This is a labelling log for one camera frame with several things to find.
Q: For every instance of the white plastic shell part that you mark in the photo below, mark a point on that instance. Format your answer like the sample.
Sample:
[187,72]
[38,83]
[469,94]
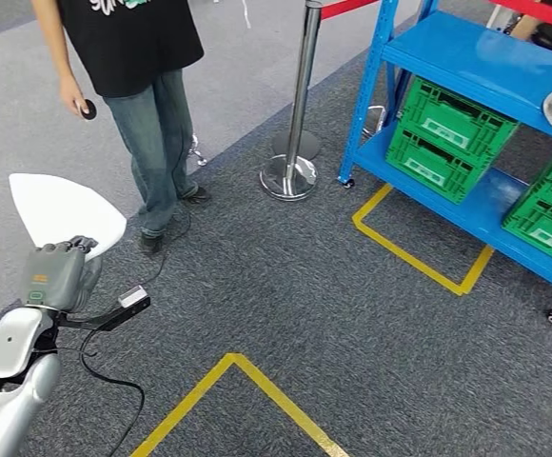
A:
[62,208]

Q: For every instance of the person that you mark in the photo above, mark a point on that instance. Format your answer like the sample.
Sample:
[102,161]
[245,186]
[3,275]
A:
[133,38]

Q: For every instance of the person's right hand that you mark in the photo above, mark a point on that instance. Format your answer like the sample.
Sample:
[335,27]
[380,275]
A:
[73,94]

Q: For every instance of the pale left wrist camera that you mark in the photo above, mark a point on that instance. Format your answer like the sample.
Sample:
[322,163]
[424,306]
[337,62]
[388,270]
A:
[132,296]

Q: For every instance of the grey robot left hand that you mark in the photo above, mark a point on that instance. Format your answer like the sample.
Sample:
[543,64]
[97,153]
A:
[57,277]

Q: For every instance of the person's right forearm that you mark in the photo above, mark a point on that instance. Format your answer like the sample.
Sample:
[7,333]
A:
[50,38]

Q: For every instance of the red barrier belt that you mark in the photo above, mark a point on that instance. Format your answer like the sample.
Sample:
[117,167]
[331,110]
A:
[343,7]
[542,12]

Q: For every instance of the blue metal shelf rack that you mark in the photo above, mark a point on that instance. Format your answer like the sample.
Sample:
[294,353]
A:
[471,57]

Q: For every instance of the black round disc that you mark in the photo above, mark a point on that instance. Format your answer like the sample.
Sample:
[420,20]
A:
[89,110]

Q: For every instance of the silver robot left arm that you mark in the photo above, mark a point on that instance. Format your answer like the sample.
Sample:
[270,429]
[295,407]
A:
[14,344]

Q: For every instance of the chrome stanchion post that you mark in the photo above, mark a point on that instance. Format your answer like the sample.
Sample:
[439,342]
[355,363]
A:
[300,82]

